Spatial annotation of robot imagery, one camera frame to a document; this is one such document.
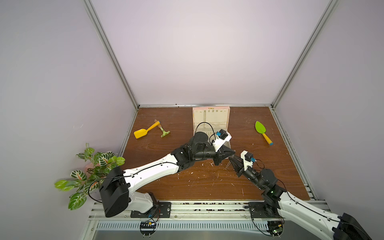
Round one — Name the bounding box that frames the right small circuit board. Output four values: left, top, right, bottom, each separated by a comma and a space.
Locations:
267, 221, 284, 237

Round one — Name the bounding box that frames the yellow toy shovel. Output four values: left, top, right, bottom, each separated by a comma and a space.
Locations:
134, 121, 160, 139

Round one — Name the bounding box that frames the potted variegated plant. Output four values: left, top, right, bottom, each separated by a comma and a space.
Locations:
55, 143, 126, 211

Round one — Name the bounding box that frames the left small circuit board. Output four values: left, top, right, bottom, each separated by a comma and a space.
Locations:
139, 221, 157, 238

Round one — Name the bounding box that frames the aluminium rail frame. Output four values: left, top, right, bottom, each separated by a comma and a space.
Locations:
80, 201, 328, 240

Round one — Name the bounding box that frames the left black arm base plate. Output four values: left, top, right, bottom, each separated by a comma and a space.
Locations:
130, 202, 172, 219

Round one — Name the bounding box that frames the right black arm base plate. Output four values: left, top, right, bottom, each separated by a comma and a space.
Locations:
248, 202, 287, 220

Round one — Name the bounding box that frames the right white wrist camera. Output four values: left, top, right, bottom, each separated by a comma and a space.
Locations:
241, 151, 256, 171

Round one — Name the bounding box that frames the pink jewelry box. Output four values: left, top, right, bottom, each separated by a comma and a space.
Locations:
193, 106, 230, 146

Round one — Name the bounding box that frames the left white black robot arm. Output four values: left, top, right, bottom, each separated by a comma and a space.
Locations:
99, 130, 235, 218

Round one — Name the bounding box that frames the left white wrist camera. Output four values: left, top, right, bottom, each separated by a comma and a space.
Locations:
212, 129, 232, 152

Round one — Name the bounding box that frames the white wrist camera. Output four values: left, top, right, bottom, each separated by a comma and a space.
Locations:
212, 129, 232, 152
241, 151, 256, 171

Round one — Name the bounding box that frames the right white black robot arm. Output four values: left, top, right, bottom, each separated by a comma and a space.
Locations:
229, 156, 371, 240

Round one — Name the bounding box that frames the small circuit board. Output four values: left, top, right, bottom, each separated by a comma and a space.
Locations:
267, 221, 284, 237
139, 221, 157, 238

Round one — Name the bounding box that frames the green toy rake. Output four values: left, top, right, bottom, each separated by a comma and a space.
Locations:
155, 119, 171, 138

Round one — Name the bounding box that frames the green toy trowel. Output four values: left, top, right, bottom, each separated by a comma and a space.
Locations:
255, 121, 274, 146

